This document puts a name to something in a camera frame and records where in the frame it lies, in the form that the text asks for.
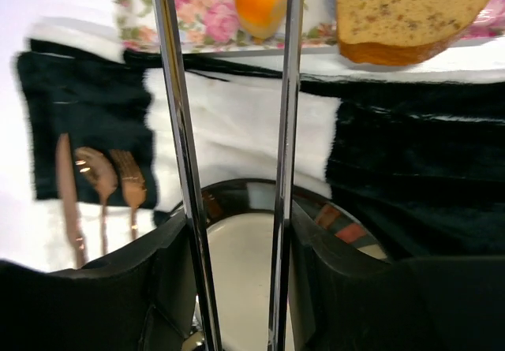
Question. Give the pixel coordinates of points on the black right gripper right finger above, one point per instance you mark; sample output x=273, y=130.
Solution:
x=343, y=299

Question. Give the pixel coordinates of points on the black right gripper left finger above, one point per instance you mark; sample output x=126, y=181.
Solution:
x=140, y=297

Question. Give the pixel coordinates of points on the brown bread slice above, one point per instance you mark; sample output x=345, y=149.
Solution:
x=401, y=32

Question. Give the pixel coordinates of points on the copper fork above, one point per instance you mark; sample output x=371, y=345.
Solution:
x=133, y=185

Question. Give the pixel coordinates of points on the black rimmed beige plate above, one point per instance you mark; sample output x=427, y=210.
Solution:
x=240, y=216

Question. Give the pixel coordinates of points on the copper spoon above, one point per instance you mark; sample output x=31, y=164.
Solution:
x=99, y=172

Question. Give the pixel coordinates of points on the black white checkered cloth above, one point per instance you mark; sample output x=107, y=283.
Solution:
x=420, y=161

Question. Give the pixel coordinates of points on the copper knife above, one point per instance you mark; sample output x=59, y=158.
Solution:
x=68, y=196

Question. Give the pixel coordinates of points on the floral rectangular tray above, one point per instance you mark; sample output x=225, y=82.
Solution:
x=212, y=26

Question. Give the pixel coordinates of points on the orange croissant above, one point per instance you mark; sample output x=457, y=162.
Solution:
x=261, y=18

